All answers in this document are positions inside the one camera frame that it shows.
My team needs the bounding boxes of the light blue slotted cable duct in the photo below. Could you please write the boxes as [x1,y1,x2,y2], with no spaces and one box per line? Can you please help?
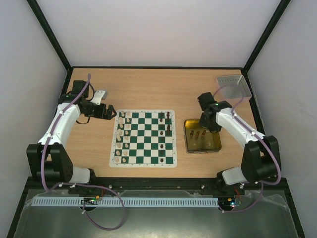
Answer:
[31,197,218,208]

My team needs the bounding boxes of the silver pink tin lid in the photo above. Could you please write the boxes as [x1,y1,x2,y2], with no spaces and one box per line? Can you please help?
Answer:
[216,75,252,100]

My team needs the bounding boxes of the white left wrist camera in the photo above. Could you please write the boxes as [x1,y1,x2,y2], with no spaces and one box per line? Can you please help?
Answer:
[91,90,108,105]

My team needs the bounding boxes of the purple cable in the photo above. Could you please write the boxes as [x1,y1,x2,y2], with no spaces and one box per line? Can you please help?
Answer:
[212,85,282,214]
[42,73,127,230]

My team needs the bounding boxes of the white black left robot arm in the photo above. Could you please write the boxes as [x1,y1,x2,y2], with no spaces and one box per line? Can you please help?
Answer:
[26,78,117,192]

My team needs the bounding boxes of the black aluminium front rail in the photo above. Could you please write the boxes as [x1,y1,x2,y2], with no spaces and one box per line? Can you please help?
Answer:
[24,177,290,197]

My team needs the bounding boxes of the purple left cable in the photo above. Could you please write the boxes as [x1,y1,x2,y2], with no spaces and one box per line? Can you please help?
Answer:
[42,73,127,230]

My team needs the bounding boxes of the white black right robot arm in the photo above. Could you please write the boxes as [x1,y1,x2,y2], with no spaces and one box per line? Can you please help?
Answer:
[198,92,281,194]

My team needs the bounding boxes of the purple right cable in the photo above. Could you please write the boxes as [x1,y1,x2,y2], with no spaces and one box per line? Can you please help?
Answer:
[212,85,282,214]

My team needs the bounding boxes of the gold square tin box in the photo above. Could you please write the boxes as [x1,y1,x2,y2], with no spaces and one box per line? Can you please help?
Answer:
[184,119,222,154]

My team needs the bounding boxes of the green white chess board mat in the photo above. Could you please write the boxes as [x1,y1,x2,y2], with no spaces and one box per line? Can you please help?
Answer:
[109,110,178,168]

